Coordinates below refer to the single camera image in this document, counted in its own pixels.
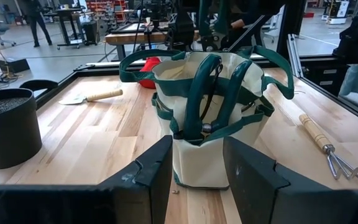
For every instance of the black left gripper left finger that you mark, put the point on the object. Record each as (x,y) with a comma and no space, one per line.
(135,189)

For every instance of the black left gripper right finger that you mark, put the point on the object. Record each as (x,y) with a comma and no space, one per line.
(259,189)

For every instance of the cream gardening bag green trim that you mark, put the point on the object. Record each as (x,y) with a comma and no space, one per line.
(204,161)

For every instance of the green pruning shears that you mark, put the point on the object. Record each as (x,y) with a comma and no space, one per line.
(196,102)

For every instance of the red cloth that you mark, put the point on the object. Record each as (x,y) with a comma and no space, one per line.
(149,71)

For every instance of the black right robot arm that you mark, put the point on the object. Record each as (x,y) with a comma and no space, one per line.
(182,29)

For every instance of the green plant in black pot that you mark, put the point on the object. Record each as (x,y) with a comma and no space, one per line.
(8,133)

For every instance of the wooden top workbench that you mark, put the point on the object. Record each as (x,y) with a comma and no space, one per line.
(135,38)

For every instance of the black box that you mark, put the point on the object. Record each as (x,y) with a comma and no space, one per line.
(14,65)

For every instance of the black table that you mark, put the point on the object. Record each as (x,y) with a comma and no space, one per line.
(70,25)

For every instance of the person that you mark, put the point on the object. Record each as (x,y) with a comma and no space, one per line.
(37,21)

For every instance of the black table frame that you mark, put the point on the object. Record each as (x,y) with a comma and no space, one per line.
(82,70)

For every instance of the black diagonal frame strut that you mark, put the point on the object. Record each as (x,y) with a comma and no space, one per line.
(291,25)

